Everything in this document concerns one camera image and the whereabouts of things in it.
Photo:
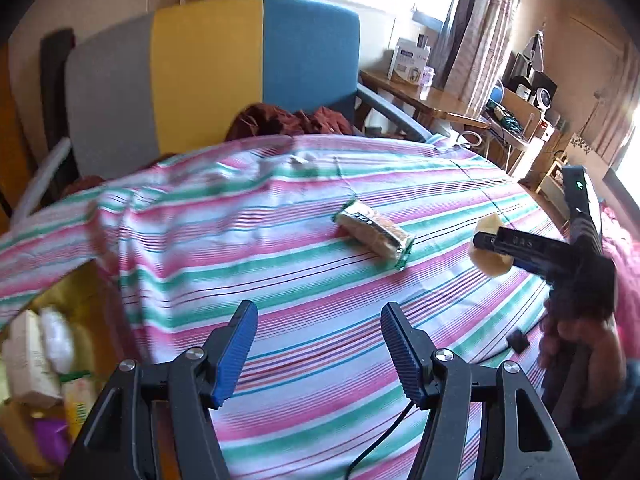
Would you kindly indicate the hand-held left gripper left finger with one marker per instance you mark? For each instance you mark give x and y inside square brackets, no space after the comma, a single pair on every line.
[232,360]

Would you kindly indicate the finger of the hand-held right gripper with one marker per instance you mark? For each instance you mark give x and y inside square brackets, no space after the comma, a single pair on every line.
[530,265]
[535,246]

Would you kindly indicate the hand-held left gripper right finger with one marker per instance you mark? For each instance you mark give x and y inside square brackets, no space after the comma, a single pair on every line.
[405,355]

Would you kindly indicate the pale yellow pastry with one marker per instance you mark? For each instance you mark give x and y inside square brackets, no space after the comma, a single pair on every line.
[492,266]

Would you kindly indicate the green edged snack packet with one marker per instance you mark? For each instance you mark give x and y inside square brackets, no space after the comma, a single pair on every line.
[375,232]

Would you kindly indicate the white towel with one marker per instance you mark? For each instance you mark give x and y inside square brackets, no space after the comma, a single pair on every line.
[59,340]

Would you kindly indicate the purple packet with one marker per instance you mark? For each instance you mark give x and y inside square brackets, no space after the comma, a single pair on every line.
[50,440]

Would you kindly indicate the white printed box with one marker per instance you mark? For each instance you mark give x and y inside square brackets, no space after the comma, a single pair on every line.
[32,355]

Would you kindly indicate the person's right forearm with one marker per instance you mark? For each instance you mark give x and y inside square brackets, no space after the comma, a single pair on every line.
[600,400]

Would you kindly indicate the person's right hand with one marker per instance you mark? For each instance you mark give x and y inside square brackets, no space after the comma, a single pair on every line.
[585,335]

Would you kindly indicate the pink fluffy cloth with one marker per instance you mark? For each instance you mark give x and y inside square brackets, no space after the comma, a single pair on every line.
[622,255]

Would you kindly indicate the small black plug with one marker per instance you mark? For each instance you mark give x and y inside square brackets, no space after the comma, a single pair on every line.
[517,342]

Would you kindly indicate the striped tablecloth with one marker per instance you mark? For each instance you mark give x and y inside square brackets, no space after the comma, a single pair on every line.
[310,300]

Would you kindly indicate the wooden shelf unit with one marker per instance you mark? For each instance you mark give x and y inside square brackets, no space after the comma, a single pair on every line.
[520,115]

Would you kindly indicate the blue ball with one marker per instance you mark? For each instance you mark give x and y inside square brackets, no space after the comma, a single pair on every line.
[498,94]

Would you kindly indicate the yellow green packet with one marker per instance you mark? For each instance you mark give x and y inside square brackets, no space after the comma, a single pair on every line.
[80,402]

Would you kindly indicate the black speaker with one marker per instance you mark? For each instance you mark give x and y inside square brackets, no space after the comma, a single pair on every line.
[544,85]

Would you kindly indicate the wooden desk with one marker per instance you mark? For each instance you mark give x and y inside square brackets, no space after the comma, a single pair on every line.
[440,102]

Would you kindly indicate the black bag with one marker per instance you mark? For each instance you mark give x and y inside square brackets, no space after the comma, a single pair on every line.
[520,72]

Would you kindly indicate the pale purple bottle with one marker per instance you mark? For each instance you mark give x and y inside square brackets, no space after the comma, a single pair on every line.
[427,82]

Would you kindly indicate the grey patterned curtain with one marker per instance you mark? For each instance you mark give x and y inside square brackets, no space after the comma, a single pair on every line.
[475,35]

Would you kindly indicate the white box blue print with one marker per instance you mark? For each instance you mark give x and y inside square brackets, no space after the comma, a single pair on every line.
[405,62]

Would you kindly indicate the small dark box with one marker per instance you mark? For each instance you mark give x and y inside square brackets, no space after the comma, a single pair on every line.
[424,42]

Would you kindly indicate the dark red cloth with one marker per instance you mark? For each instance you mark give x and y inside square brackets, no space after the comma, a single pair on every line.
[290,122]

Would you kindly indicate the grey yellow blue chair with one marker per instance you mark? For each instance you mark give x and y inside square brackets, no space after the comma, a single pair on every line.
[210,75]

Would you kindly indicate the wooden wardrobe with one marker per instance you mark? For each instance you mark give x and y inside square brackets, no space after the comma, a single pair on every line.
[15,135]

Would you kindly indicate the black rolled mat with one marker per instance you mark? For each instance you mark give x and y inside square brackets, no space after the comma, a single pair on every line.
[55,85]

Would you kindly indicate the white stool frame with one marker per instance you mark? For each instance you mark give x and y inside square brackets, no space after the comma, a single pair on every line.
[515,152]

